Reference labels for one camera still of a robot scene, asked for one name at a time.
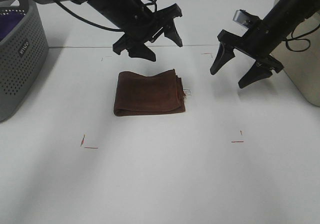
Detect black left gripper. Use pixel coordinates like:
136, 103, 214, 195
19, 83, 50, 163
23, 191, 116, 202
112, 3, 183, 61

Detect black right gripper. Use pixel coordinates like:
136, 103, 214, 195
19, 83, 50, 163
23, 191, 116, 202
210, 29, 284, 89

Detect brown towel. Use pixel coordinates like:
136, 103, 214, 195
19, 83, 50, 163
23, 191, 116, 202
113, 69, 186, 117

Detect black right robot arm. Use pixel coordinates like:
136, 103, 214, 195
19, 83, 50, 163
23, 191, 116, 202
210, 0, 320, 88

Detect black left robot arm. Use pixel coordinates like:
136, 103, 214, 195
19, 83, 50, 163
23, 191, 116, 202
1, 0, 183, 62

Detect beige storage box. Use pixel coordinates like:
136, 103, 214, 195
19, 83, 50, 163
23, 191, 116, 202
273, 0, 320, 107

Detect grey perforated plastic basket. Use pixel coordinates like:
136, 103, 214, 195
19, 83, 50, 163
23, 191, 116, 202
0, 0, 49, 122

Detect purple towel in basket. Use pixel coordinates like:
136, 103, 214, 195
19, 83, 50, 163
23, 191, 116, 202
0, 12, 24, 40

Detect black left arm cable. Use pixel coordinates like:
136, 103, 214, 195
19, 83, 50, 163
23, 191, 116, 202
56, 0, 158, 31

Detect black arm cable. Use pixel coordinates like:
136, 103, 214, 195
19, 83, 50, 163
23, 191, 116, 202
56, 0, 158, 31
284, 16, 312, 52

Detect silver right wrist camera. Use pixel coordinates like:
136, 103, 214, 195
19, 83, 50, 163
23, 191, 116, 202
233, 9, 261, 30

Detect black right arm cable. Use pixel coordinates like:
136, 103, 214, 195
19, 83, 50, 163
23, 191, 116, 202
284, 16, 312, 52

